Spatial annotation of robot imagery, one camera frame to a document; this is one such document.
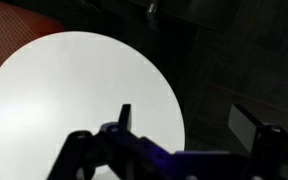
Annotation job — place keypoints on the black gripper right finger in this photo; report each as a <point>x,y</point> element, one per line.
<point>245,128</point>

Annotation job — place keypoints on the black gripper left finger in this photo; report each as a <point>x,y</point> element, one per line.
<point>125,116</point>

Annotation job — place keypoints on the orange patterned corner sofa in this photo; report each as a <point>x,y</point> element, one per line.
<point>10,23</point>

